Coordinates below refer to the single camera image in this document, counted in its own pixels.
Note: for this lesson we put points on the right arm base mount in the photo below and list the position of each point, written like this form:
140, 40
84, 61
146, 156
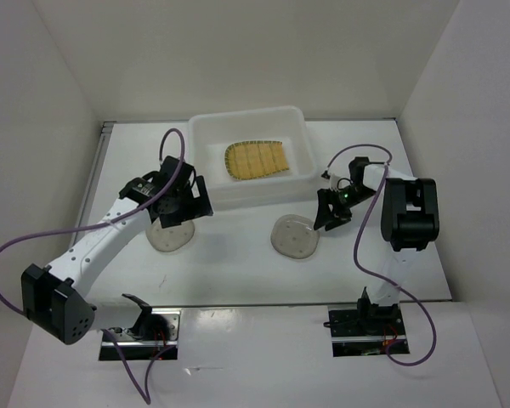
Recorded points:
353, 335

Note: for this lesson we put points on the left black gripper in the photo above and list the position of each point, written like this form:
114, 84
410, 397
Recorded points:
201, 206

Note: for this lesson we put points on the white plastic bin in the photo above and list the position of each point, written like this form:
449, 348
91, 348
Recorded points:
209, 135

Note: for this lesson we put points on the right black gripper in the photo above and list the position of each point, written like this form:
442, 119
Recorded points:
338, 217

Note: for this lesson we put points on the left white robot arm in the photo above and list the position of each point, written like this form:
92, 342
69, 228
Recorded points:
54, 296

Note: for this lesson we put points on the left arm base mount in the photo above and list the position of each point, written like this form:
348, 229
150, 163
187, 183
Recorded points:
158, 338

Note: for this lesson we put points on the bamboo woven tray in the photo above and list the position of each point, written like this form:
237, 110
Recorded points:
256, 159

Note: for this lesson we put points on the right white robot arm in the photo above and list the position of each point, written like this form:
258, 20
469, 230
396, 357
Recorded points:
409, 222

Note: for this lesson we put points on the clear glass plate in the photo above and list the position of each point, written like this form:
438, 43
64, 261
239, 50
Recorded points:
170, 239
294, 237

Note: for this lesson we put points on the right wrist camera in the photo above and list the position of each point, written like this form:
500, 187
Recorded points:
335, 182

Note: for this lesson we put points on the aluminium table rail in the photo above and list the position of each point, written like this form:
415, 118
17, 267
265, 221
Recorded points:
94, 174

